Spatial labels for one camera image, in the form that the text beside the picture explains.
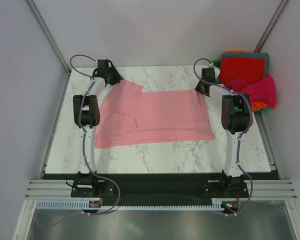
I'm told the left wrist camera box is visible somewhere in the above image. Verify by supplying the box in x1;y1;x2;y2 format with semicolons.
97;58;113;70

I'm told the green plastic bin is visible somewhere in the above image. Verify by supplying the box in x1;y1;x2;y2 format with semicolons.
211;59;270;114

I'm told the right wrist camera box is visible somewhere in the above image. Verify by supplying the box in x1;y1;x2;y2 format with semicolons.
201;66;221;81

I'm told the orange t-shirt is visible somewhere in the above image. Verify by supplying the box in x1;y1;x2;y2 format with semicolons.
250;101;269;112

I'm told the grey t-shirt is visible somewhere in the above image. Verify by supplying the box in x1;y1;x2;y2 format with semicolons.
221;51;270;76

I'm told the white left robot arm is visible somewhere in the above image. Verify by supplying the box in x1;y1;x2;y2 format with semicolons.
72;59;123;187

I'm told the right aluminium frame post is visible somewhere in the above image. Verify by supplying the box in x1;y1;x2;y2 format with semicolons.
253;0;290;53

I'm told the pink t-shirt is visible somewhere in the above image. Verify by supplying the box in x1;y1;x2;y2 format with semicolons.
94;80;214;149

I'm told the left aluminium frame post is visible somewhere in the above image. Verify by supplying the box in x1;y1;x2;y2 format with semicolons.
24;0;71;76

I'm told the aluminium frame post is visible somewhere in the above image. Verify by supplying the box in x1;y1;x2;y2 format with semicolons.
24;0;71;76
253;0;290;53

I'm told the white slotted cable duct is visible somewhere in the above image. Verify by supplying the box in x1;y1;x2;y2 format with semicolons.
35;199;234;211

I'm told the red t-shirt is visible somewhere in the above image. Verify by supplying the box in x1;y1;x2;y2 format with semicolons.
218;57;266;85

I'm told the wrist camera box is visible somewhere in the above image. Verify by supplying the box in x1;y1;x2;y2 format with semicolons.
201;66;221;81
97;58;113;70

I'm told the aluminium front rail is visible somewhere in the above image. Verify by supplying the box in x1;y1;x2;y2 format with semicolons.
25;180;297;201

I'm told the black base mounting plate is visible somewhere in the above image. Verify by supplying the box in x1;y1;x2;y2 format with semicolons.
71;173;249;206

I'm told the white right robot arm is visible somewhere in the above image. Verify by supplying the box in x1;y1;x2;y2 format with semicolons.
195;78;253;197

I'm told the magenta t-shirt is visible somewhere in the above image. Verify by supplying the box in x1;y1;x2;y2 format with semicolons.
227;75;277;109

